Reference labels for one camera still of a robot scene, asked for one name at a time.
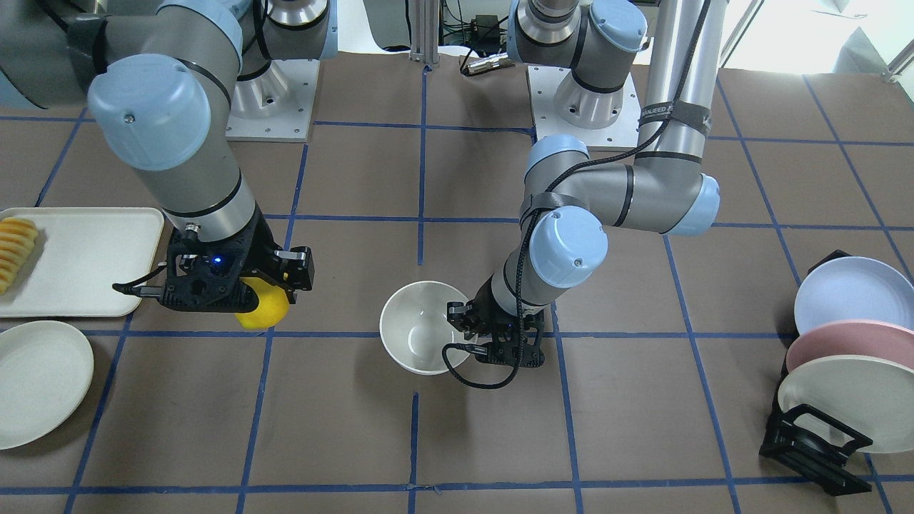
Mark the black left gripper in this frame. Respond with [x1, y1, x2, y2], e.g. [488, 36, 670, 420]
[447, 301, 545, 368]

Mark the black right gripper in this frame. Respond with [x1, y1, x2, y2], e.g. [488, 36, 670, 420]
[112, 211, 314, 313]

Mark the white bowl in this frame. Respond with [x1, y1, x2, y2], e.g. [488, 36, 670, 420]
[379, 281, 469, 376]

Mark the yellow lemon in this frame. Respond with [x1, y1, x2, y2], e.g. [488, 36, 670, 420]
[234, 277, 290, 330]

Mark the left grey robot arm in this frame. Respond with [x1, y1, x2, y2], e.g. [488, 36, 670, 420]
[441, 1, 728, 368]

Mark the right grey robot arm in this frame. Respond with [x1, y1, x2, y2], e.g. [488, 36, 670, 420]
[2, 1, 338, 313]

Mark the white rectangular tray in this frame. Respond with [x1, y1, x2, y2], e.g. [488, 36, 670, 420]
[1, 207, 164, 318]

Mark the round white plate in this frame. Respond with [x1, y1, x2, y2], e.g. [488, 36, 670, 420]
[1, 320, 94, 450]

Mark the silver metal connector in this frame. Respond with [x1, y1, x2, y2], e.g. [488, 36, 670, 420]
[461, 52, 516, 77]

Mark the pink plate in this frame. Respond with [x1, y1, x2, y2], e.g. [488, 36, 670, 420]
[785, 319, 913, 372]

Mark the light blue plate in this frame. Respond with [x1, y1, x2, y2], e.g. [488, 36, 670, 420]
[793, 256, 913, 334]

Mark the cream plate in rack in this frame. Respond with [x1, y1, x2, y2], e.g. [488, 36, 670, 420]
[777, 355, 913, 453]

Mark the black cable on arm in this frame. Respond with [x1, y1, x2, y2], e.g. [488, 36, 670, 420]
[441, 0, 715, 390]

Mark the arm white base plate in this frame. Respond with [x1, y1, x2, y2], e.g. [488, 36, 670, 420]
[528, 66, 641, 151]
[225, 59, 322, 143]

